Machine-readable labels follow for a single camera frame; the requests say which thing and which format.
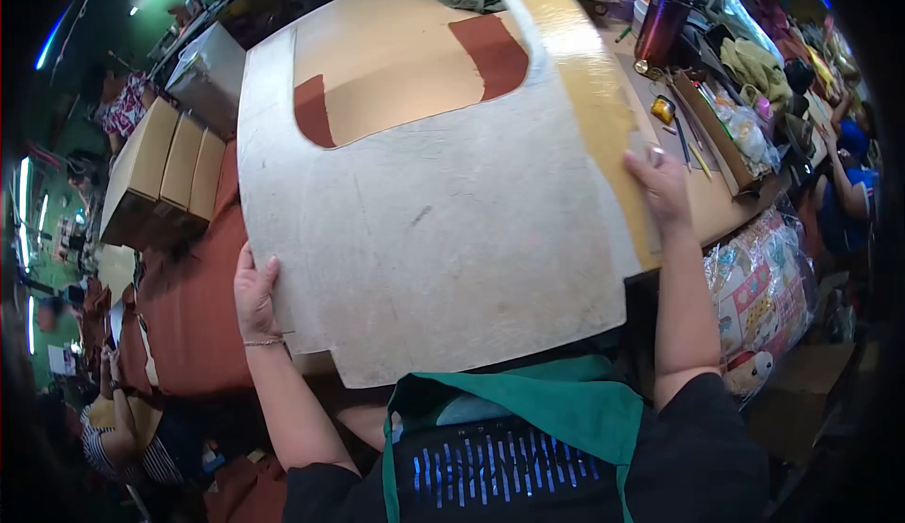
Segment purple metal water bottle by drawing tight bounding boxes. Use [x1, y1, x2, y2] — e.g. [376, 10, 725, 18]
[632, 0, 699, 76]

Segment stack of white cups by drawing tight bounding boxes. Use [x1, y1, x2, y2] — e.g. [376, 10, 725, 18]
[631, 0, 656, 38]

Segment person's left hand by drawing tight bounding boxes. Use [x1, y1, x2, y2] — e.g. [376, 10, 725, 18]
[233, 242, 285, 345]

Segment yellow pencil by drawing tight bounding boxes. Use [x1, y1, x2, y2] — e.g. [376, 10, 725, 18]
[689, 142, 714, 182]

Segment cardboard tray with supplies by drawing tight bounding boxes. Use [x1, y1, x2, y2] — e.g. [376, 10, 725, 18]
[670, 69, 782, 197]

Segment patterned plastic bag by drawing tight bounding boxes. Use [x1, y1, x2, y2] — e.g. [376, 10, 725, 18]
[703, 205, 815, 400]

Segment red-brown fabric piece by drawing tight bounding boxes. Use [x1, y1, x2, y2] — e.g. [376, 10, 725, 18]
[293, 74, 337, 150]
[448, 13, 530, 103]

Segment stack of red-brown fabric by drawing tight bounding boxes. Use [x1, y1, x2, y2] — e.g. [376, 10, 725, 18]
[116, 140, 257, 400]

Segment person's right hand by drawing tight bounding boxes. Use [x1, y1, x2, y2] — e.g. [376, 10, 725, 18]
[623, 144, 691, 233]

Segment brown cardboard box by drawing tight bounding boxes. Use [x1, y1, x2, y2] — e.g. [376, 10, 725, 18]
[151, 114, 206, 221]
[187, 128, 228, 229]
[99, 97, 180, 247]

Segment person's right thumb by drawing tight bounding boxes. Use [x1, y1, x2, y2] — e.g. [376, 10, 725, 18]
[623, 151, 655, 183]

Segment plain brown carton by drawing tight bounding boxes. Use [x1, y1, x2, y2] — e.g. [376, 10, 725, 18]
[748, 341, 858, 466]

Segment light green cloth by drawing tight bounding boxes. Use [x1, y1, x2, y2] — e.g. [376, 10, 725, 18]
[719, 36, 794, 105]

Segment person's body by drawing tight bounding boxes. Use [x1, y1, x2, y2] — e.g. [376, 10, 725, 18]
[281, 353, 773, 523]

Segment grey metal box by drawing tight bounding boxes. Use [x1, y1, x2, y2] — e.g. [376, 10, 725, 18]
[164, 22, 247, 137]

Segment large white template board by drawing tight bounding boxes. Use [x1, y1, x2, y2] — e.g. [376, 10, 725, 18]
[236, 0, 666, 390]

